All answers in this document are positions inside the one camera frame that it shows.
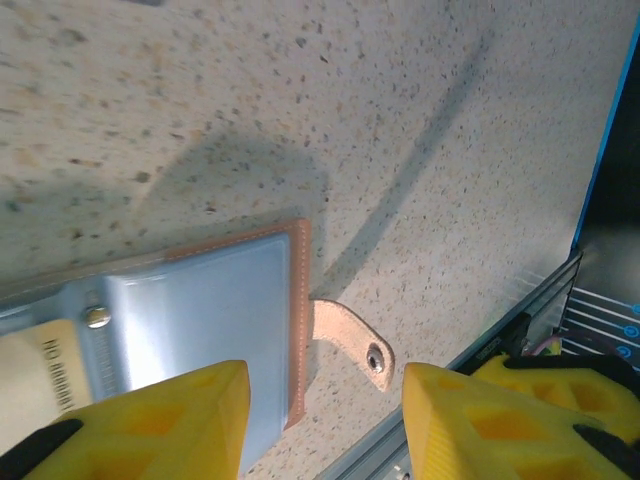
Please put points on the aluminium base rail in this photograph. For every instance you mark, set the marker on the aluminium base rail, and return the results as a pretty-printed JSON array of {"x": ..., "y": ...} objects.
[{"x": 370, "y": 450}]

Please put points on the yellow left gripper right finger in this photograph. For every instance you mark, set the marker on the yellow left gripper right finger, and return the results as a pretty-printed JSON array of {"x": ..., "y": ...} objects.
[{"x": 475, "y": 440}]

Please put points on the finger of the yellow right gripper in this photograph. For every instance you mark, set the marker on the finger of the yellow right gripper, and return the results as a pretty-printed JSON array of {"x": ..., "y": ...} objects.
[{"x": 590, "y": 400}]

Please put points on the tan leather card holder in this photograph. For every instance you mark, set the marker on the tan leather card holder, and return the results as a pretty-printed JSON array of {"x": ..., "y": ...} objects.
[{"x": 200, "y": 300}]

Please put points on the cream card black print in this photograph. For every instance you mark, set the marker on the cream card black print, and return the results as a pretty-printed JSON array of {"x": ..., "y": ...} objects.
[{"x": 30, "y": 370}]

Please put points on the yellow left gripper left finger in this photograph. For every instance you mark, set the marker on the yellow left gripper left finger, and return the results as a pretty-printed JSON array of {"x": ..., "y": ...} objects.
[{"x": 150, "y": 430}]

